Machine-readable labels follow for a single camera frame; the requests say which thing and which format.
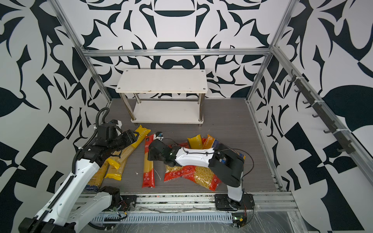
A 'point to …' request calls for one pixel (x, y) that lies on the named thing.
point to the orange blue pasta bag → (210, 142)
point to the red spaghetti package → (148, 176)
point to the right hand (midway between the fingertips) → (148, 150)
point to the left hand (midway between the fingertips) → (134, 133)
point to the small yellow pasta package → (195, 142)
